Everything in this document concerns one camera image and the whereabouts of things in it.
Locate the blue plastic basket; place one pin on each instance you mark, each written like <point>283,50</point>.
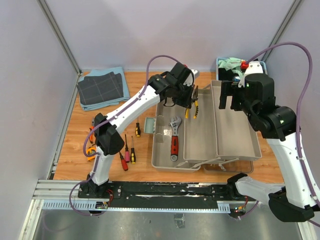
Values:
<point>244,66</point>

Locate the red handled screwdriver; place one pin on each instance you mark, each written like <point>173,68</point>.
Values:
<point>123,162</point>

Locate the black cloth in basket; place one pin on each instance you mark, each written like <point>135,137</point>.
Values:
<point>226,75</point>

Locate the light blue folded cloth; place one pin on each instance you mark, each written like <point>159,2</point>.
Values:
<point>97,72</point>

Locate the grey plastic tool box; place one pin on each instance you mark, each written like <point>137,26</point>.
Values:
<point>216,136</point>

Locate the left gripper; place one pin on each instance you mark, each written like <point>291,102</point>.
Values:
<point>187,102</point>

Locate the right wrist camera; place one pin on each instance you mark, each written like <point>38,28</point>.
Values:
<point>254,67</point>

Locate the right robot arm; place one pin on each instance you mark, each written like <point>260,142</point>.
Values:
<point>297,200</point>

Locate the orange tape measure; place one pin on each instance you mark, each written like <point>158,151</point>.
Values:
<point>91,152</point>

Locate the orange handled pliers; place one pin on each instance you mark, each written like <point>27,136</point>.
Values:
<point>91,138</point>

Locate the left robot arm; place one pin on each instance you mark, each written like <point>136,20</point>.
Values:
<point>177,84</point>

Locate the green cloth in basket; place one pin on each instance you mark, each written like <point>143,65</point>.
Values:
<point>231,63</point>

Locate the long yellow black screwdriver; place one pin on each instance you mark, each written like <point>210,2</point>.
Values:
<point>132,152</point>

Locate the short yellow black screwdriver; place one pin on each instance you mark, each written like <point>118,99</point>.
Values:
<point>137,128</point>

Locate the dark grey checked cloth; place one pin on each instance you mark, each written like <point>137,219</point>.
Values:
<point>98,89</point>

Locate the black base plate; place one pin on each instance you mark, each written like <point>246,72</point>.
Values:
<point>160,195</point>

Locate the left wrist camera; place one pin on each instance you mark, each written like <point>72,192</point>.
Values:
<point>191,77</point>

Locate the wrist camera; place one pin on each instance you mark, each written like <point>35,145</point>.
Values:
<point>191,77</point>
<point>254,67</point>

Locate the yellow handled pliers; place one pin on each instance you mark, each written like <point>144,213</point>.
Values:
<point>194,100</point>

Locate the red handled adjustable wrench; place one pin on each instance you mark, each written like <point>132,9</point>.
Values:
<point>174,147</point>

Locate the aluminium frame rail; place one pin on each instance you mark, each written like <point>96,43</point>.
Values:
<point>125,210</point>

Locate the pink handled screwdriver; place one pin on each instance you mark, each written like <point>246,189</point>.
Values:
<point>127,153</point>

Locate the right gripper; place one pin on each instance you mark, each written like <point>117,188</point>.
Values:
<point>228,89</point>

